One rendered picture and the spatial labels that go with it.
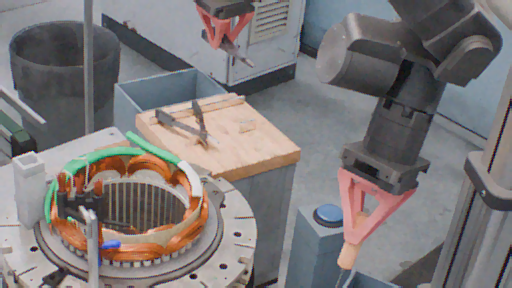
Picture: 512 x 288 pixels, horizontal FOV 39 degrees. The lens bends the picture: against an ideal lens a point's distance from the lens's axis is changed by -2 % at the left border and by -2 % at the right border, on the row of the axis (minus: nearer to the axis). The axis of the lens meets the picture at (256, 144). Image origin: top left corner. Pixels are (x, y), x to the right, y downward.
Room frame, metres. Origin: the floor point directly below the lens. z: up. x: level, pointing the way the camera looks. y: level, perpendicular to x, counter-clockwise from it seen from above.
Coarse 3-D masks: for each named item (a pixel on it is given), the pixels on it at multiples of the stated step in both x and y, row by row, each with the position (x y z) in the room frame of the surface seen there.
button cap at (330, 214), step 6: (330, 204) 0.88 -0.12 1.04; (318, 210) 0.86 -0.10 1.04; (324, 210) 0.86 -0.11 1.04; (330, 210) 0.86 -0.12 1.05; (336, 210) 0.87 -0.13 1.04; (342, 210) 0.87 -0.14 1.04; (318, 216) 0.85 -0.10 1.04; (324, 216) 0.85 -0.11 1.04; (330, 216) 0.85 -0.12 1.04; (336, 216) 0.85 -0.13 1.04; (342, 216) 0.86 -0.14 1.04; (324, 222) 0.85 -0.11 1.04; (330, 222) 0.84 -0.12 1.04; (336, 222) 0.85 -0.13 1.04
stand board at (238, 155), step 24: (144, 120) 1.02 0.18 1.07; (192, 120) 1.03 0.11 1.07; (216, 120) 1.04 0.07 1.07; (240, 120) 1.05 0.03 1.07; (264, 120) 1.06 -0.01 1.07; (168, 144) 0.95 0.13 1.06; (216, 144) 0.97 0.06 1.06; (240, 144) 0.98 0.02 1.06; (264, 144) 0.99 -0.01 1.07; (288, 144) 1.00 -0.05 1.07; (216, 168) 0.91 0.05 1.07; (240, 168) 0.92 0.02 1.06; (264, 168) 0.95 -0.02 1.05
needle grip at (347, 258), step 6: (354, 216) 0.61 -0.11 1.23; (360, 216) 0.61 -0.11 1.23; (366, 216) 0.61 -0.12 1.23; (354, 222) 0.61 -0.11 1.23; (360, 222) 0.60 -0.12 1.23; (354, 228) 0.60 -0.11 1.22; (348, 246) 0.59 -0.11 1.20; (354, 246) 0.59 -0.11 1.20; (360, 246) 0.60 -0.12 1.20; (342, 252) 0.60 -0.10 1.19; (348, 252) 0.59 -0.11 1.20; (354, 252) 0.59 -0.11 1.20; (342, 258) 0.59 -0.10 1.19; (348, 258) 0.59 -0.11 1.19; (354, 258) 0.59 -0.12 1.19; (342, 264) 0.59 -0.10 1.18; (348, 264) 0.59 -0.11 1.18
